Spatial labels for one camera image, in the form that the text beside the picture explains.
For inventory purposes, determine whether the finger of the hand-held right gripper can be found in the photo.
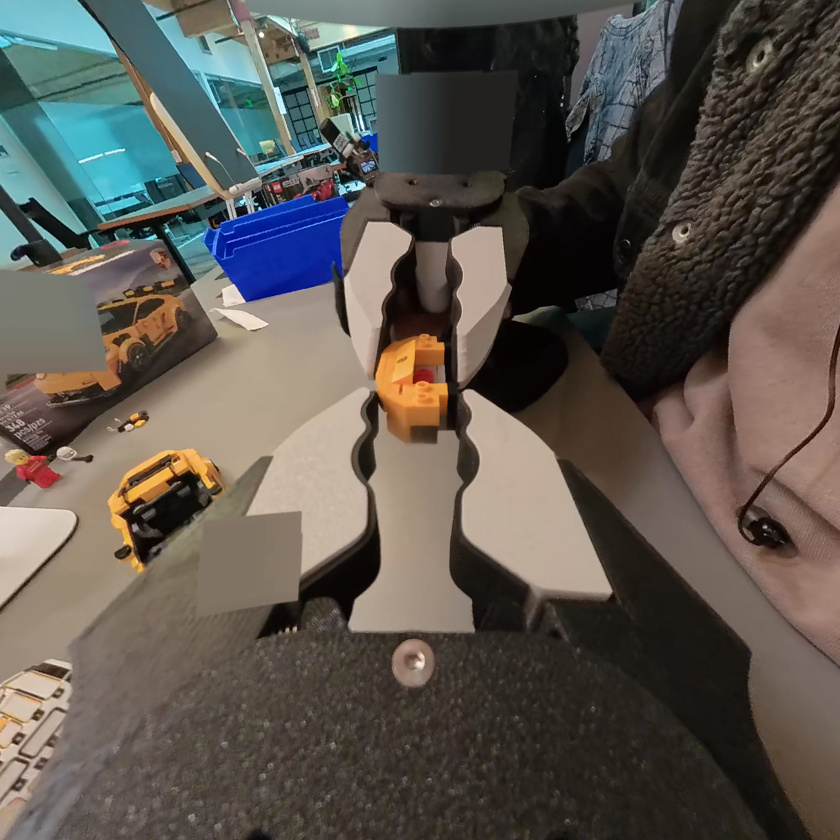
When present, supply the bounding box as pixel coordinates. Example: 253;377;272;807
342;220;418;392
447;226;514;388

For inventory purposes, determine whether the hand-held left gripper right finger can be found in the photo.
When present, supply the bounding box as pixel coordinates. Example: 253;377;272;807
453;390;615;605

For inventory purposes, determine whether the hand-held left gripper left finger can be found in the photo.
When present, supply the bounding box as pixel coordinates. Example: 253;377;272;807
247;388;382;585

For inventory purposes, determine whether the orange arch lego piece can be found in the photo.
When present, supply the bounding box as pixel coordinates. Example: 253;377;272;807
376;335;445;401

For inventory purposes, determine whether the orange red grey lego assembly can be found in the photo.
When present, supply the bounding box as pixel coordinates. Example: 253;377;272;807
374;334;460;443

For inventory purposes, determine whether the yellow lego car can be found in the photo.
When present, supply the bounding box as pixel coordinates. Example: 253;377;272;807
108;449;227;572

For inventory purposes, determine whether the lego set box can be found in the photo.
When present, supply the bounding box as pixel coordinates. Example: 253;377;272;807
0;241;219;441

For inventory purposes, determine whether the red lego minifigure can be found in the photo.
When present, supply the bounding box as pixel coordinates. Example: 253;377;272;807
4;448;63;490

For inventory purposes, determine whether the blue plastic bin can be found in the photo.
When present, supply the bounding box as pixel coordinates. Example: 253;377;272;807
204;195;353;303

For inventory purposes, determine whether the plaid cloth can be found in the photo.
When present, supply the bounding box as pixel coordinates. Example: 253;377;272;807
565;0;683;165

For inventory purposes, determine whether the beige garment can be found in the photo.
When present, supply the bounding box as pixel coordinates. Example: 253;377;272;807
650;217;840;664

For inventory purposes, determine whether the dark fleece jacket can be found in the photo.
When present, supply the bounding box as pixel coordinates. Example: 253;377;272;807
602;0;840;401

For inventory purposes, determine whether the sticker sheet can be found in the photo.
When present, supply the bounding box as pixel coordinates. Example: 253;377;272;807
0;661;73;808

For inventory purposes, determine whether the black wired earbud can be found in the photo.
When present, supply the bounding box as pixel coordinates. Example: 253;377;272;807
735;322;840;552

